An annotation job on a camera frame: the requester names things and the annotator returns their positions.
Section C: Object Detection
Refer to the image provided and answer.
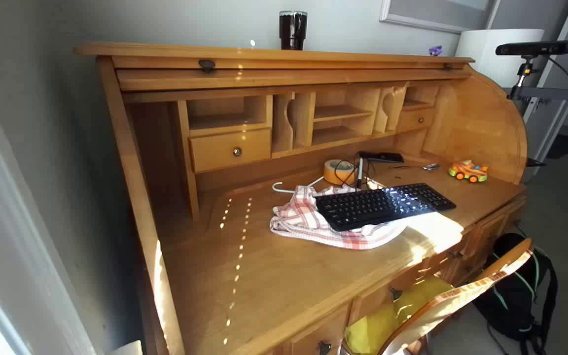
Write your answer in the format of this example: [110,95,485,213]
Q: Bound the black computer keyboard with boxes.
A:
[316,183,456,231]

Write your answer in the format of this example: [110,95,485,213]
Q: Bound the purple sticker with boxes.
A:
[428,45,444,57]

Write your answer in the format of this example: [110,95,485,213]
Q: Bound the yellow chair cushion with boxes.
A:
[343,276,452,355]

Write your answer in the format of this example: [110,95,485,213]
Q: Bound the right small desk drawer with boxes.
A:
[396,108,434,132]

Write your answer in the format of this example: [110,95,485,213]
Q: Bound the colourful toy car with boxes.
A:
[448,160,489,183]

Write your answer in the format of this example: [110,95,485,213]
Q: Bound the metal spoon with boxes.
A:
[392,164,440,171]

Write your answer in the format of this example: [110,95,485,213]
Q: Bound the red white checkered cloth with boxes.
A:
[270,185,406,250]

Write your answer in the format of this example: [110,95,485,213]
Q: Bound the wooden chair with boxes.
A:
[381,238,533,355]

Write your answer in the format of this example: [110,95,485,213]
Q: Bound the black travel mug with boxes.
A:
[278,10,308,49]

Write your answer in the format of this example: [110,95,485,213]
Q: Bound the black camera on tripod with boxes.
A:
[495,39,568,100]

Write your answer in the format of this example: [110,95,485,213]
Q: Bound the small desk drawer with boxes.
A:
[189,128,270,173]
[396,108,434,132]

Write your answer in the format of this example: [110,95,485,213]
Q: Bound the black remote control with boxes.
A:
[359,152,404,164]

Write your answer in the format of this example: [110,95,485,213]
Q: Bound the left small desk drawer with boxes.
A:
[189,128,270,173]

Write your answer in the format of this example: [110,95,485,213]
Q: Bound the wooden roll-top desk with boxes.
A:
[87,43,527,355]

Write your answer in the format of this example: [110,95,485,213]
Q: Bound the roll of masking tape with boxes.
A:
[323,160,357,185]

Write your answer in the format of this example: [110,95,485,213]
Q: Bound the black green backpack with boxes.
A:
[473,248,558,355]

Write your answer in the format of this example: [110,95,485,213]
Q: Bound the white plastic clothes hanger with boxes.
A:
[270,175,323,195]

